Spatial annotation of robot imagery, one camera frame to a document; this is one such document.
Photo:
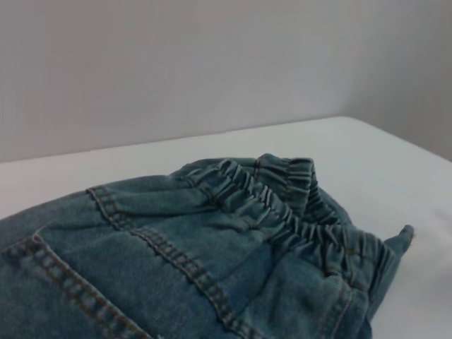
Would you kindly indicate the blue denim shorts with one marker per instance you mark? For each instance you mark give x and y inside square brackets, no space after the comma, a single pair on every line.
[176,265]

